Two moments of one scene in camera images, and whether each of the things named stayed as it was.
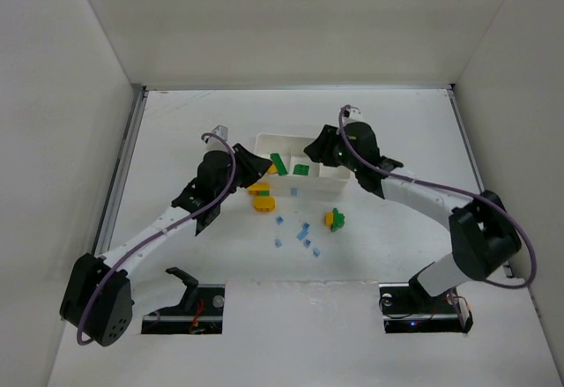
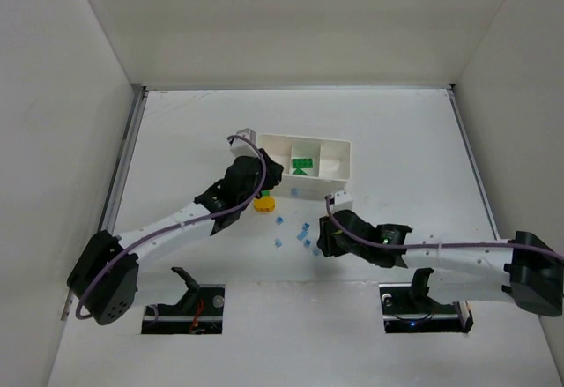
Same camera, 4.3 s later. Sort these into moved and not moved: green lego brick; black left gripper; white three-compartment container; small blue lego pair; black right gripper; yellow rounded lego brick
Moved: black left gripper; black right gripper; green lego brick
Not moved: yellow rounded lego brick; white three-compartment container; small blue lego pair
